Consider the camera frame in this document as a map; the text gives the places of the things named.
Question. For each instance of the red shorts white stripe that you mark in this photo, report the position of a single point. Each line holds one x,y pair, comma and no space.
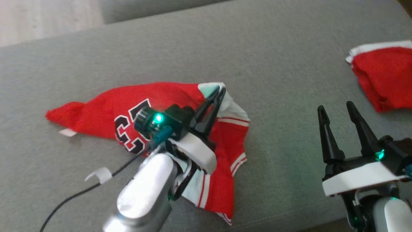
386,77

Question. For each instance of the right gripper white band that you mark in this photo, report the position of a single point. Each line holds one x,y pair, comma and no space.
357,180

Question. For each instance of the white tape tab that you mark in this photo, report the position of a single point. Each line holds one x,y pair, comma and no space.
103,174

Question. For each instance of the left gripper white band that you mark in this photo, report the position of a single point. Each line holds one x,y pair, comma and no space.
199,151

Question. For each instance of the grey sofa back cushion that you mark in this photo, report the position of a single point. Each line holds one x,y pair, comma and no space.
145,8

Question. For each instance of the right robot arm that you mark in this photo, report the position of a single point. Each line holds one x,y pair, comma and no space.
392,212

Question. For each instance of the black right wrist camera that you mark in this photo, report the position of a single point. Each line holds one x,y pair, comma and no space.
397,154

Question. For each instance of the red white basketball jersey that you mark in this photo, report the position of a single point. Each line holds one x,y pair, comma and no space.
96,112

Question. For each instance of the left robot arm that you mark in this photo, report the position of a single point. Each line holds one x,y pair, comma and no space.
145,190

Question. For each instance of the grey sofa seat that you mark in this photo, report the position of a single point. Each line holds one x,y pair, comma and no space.
273,64

